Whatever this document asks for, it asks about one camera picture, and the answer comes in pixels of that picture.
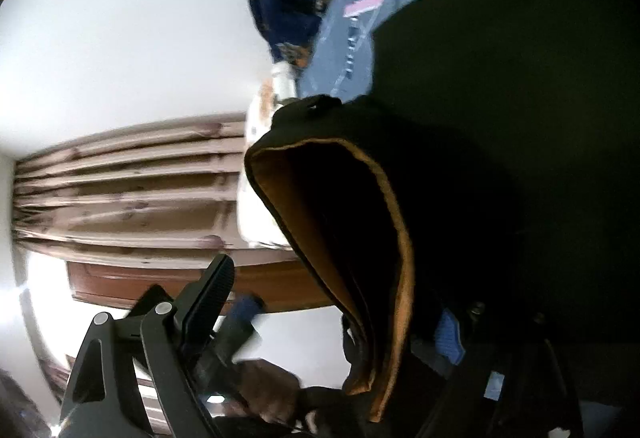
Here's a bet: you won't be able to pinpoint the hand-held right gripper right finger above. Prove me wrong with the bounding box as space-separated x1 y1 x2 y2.
410 300 586 438

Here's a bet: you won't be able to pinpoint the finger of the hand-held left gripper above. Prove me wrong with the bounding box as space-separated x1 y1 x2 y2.
200 294 266 369

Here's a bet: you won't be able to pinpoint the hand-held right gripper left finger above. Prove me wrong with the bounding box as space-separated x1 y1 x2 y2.
59 254 236 438

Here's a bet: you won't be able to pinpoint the black pants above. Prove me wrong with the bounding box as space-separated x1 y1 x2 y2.
243 0 640 438

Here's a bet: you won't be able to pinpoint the person's left hand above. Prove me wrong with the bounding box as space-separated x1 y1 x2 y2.
235 358 306 424

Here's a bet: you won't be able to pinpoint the brown wooden headboard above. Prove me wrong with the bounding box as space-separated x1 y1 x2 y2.
66 250 346 314

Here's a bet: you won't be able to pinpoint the white floral pillow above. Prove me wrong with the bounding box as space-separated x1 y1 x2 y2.
235 63 301 251

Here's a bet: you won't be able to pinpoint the beige floral curtain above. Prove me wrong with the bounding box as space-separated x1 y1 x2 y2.
12 113 251 254

